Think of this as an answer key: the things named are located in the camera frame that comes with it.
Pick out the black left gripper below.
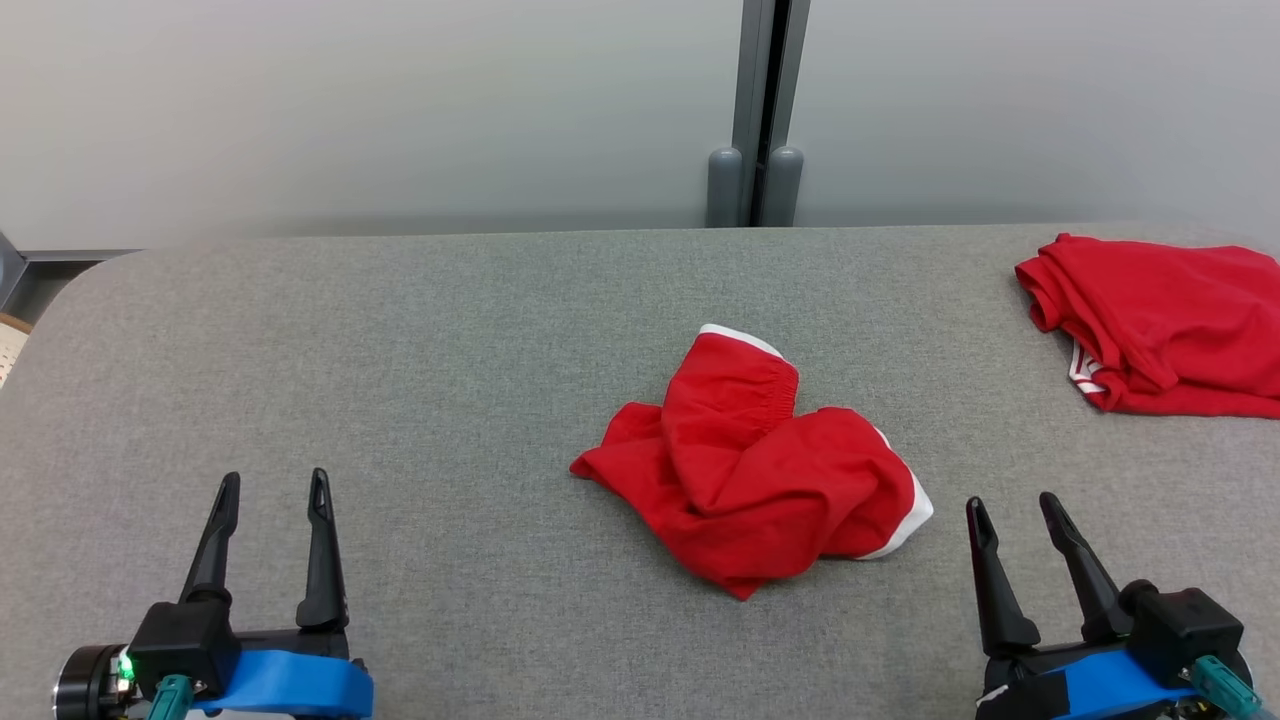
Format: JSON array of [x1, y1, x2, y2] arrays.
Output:
[[52, 468, 353, 720]]

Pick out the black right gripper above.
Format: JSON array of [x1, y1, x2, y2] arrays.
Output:
[[965, 491, 1253, 720]]

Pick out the red Bulls jersey white sleeves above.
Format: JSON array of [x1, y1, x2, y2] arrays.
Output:
[[1015, 233, 1280, 419]]

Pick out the red shorts white trim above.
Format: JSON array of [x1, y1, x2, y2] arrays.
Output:
[[570, 323, 935, 601]]

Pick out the beige perforated basket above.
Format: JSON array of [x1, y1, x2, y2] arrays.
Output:
[[0, 313, 36, 389]]

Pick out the teal left cable connector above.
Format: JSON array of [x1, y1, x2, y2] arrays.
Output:
[[148, 673, 194, 720]]

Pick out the teal cable connector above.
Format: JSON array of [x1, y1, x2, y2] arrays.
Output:
[[148, 673, 194, 720], [1190, 655, 1263, 720]]

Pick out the teal right cable connector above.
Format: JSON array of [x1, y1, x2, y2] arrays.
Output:
[[1190, 655, 1263, 720]]

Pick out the grey metal frame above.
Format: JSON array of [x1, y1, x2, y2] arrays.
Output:
[[0, 232, 141, 323]]

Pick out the grey cylindrical post bumper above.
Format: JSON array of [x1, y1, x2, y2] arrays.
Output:
[[765, 146, 804, 228], [707, 147, 744, 229]]

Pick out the grey metal partition post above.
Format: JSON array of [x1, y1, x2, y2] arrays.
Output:
[[732, 0, 811, 228]]

